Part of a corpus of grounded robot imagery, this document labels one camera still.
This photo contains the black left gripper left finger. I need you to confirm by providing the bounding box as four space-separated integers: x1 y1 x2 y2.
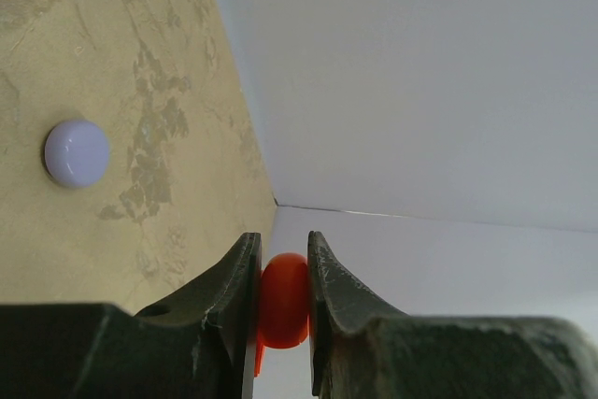
1 233 261 398

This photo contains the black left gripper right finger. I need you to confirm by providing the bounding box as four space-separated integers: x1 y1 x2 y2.
307 232 597 398

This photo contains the orange earbud charging case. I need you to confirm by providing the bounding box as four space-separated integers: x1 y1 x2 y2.
254 252 309 377

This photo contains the lilac earbud charging case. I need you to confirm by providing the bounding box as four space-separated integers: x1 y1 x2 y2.
44 120 110 189

